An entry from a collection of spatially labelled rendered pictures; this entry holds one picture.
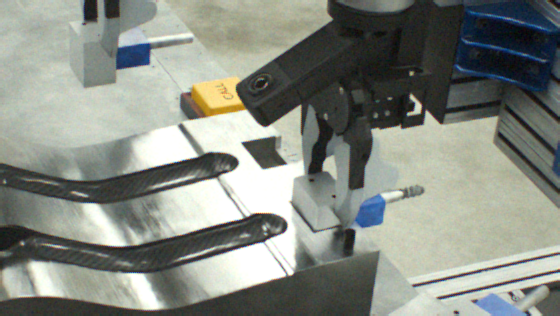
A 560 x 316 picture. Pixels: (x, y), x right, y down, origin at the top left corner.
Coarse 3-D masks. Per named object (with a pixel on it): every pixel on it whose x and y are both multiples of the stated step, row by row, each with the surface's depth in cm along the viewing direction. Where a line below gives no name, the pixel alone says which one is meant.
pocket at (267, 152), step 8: (272, 136) 115; (280, 136) 115; (248, 144) 114; (256, 144) 115; (264, 144) 115; (272, 144) 116; (280, 144) 116; (256, 152) 115; (264, 152) 116; (272, 152) 116; (280, 152) 115; (256, 160) 116; (264, 160) 116; (272, 160) 116; (280, 160) 115; (288, 160) 114; (264, 168) 115
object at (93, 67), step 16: (80, 32) 116; (96, 32) 117; (128, 32) 120; (80, 48) 116; (96, 48) 116; (128, 48) 118; (144, 48) 119; (80, 64) 117; (96, 64) 117; (112, 64) 118; (128, 64) 119; (144, 64) 120; (80, 80) 118; (96, 80) 118; (112, 80) 119
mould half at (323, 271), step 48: (0, 144) 105; (96, 144) 112; (144, 144) 113; (192, 144) 113; (240, 144) 113; (0, 192) 97; (192, 192) 106; (240, 192) 106; (288, 192) 107; (96, 240) 98; (144, 240) 100; (288, 240) 100; (336, 240) 101; (0, 288) 85; (48, 288) 87; (96, 288) 91; (144, 288) 94; (192, 288) 95; (240, 288) 95; (288, 288) 98; (336, 288) 101
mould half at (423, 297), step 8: (424, 296) 101; (432, 296) 101; (408, 304) 100; (416, 304) 100; (424, 304) 100; (432, 304) 100; (440, 304) 100; (392, 312) 99; (400, 312) 99; (408, 312) 99; (416, 312) 99; (424, 312) 99; (432, 312) 99
